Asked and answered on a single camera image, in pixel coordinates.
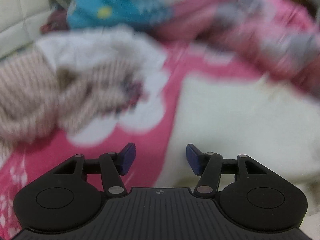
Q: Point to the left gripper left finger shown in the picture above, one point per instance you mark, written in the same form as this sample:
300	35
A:
115	165

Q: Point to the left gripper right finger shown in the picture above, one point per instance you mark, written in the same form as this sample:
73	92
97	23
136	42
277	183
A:
207	166

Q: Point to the white fleece deer sweater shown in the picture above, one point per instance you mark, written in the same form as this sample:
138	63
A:
271	122

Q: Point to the pink floral bed sheet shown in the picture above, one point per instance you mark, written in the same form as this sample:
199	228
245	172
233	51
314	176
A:
149	126

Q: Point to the beige checked knit garment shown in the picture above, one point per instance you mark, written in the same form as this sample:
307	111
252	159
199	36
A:
36	99

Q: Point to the white cloth garment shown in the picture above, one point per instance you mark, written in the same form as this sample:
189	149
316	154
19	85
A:
80	50

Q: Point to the dark red clothing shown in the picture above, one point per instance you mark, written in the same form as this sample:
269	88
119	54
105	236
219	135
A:
57	21

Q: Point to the pink and blue quilt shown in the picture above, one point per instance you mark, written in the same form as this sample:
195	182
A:
276	35

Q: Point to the pink and cream headboard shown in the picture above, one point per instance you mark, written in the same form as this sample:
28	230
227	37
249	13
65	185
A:
20	22

